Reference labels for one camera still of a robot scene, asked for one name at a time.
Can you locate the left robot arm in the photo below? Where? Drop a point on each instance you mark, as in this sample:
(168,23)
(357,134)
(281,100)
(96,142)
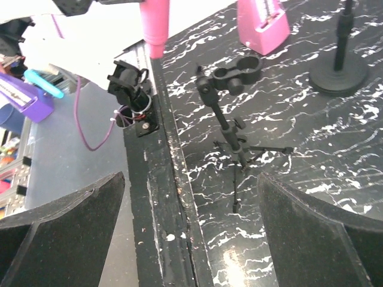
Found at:
(16,16)

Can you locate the small tripod stand ring clamp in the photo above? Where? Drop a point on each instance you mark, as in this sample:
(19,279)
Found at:
(259,112)

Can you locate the cyan tube outside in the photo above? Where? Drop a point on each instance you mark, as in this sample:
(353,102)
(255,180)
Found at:
(34,78)

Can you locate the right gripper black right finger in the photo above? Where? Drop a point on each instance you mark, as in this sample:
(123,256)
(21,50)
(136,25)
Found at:
(314,243)

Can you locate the pink microphone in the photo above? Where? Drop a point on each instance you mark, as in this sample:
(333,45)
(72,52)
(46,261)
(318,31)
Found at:
(155,25)

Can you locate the aluminium rail frame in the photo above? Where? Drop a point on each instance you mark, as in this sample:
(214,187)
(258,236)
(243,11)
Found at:
(138,55)

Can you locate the blue cup outside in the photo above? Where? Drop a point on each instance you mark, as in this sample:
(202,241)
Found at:
(11,119)

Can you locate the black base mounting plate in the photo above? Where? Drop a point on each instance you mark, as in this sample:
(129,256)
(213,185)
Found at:
(170,249)

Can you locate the purple box outside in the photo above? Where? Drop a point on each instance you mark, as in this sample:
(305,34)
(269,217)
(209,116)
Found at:
(33,102)

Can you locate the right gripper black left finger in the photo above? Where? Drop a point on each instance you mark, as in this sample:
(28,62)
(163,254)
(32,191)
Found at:
(64,242)

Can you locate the pink microphone case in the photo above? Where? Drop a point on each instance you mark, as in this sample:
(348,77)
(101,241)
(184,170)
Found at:
(262,25)

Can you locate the round base stand with scissor clamp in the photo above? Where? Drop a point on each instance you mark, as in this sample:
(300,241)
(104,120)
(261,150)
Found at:
(343,72)

